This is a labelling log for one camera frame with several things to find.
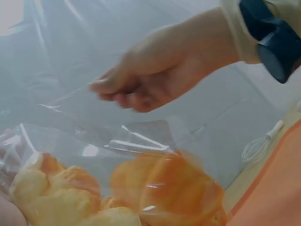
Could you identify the person's left hand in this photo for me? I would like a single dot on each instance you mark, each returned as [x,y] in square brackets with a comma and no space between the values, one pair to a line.
[9,212]

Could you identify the person's right hand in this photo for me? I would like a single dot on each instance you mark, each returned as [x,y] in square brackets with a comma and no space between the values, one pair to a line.
[160,54]

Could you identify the person's right fingers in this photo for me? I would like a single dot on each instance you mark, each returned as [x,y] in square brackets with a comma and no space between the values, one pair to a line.
[141,101]

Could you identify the person's right thumb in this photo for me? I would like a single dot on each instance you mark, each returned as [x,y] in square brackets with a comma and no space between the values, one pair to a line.
[113,80]

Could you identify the person's left fingers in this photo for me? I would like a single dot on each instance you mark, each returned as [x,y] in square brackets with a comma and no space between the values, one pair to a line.
[7,153]

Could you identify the clear plastic bag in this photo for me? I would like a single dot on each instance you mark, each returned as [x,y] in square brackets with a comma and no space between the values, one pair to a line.
[131,143]

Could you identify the person's right forearm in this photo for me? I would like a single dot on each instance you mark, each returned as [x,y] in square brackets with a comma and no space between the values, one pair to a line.
[228,42]

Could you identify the pale yellow lumpy bread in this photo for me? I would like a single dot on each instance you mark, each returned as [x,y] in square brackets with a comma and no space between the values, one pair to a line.
[63,200]

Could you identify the golden brown croissant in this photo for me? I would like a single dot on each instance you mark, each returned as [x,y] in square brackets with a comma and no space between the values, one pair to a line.
[178,188]

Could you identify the small pale yellow bread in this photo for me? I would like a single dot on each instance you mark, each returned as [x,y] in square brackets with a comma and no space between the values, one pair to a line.
[117,217]

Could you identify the white whisk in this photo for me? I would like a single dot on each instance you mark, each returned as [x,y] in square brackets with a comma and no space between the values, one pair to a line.
[272,131]

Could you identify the black wrist band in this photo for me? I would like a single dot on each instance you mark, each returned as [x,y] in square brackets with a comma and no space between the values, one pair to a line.
[277,35]

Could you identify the person's body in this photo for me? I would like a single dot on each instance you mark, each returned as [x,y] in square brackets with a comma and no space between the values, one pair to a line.
[277,188]

